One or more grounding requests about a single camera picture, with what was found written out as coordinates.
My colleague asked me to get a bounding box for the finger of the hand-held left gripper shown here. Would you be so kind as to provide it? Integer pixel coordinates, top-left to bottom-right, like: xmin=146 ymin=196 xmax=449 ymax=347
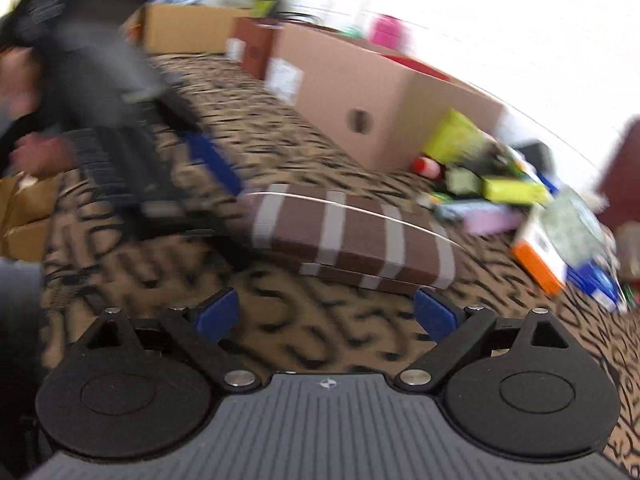
xmin=139 ymin=200 xmax=227 ymax=242
xmin=152 ymin=92 xmax=245 ymax=197

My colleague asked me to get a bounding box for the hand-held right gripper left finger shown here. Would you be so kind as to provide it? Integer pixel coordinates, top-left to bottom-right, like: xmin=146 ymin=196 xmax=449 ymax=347
xmin=75 ymin=287 xmax=262 ymax=393

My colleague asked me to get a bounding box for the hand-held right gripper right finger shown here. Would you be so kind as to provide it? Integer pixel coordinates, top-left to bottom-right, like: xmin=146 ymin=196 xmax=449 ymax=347
xmin=395 ymin=287 xmax=571 ymax=393

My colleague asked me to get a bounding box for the brown striped pouch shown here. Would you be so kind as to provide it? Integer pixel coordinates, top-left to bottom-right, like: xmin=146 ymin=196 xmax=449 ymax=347
xmin=242 ymin=184 xmax=457 ymax=295

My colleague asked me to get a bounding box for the large cardboard box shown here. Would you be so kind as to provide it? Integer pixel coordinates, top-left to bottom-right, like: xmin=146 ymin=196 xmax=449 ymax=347
xmin=267 ymin=24 xmax=505 ymax=173

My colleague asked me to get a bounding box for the person's left hand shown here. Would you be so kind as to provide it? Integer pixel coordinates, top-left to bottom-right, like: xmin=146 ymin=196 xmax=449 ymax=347
xmin=0 ymin=50 xmax=76 ymax=181

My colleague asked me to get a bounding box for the letter print blanket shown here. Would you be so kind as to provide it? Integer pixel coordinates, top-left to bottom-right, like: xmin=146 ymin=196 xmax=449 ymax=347
xmin=40 ymin=52 xmax=640 ymax=467

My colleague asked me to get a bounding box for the small cardboard box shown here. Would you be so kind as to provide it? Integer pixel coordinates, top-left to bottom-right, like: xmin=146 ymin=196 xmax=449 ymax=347
xmin=135 ymin=2 xmax=253 ymax=56

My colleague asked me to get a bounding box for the purple box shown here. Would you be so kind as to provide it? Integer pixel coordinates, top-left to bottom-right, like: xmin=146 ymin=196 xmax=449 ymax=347
xmin=464 ymin=208 xmax=523 ymax=237

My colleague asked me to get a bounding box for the orange and white box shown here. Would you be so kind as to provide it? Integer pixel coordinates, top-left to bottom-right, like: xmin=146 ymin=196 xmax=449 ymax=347
xmin=511 ymin=207 xmax=570 ymax=297

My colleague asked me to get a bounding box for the reddish brown box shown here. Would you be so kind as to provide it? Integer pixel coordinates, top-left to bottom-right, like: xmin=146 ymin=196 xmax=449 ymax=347
xmin=231 ymin=16 xmax=282 ymax=81

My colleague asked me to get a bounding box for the flat yellow-green box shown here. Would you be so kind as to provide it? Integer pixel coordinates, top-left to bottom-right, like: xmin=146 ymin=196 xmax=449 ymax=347
xmin=481 ymin=176 xmax=548 ymax=206

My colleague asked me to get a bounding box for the red and white toy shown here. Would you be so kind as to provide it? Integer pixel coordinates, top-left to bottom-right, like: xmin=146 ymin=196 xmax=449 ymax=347
xmin=411 ymin=156 xmax=442 ymax=180

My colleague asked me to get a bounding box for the blue box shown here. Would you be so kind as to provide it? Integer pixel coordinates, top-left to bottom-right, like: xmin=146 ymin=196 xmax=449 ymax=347
xmin=566 ymin=259 xmax=622 ymax=312

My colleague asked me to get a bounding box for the pink bottle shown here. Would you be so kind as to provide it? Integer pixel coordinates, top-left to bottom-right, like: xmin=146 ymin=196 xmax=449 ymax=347
xmin=369 ymin=14 xmax=407 ymax=49

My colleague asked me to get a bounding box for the dark red headboard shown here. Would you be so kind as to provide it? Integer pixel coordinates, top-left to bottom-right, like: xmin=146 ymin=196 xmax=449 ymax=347
xmin=596 ymin=119 xmax=640 ymax=221

